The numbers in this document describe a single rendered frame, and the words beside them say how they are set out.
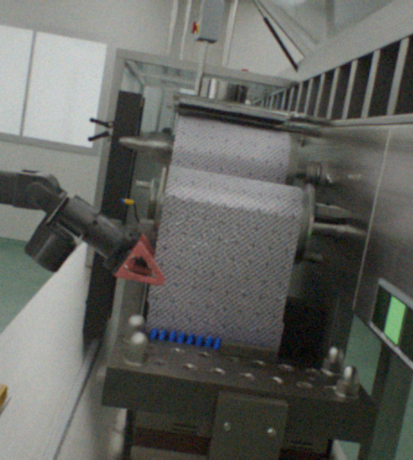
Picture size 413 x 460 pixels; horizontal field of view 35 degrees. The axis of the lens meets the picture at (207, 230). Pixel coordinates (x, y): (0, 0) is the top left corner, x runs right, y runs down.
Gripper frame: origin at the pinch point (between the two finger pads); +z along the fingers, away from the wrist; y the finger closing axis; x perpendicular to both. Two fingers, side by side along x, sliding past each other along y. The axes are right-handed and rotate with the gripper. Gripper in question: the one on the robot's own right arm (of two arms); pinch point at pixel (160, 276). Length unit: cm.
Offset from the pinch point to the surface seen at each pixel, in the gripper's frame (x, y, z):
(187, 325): -4.2, 0.3, 8.9
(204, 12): 48, -58, -24
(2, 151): -100, -556, -143
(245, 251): 12.1, 0.2, 9.1
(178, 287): 0.2, 0.3, 3.7
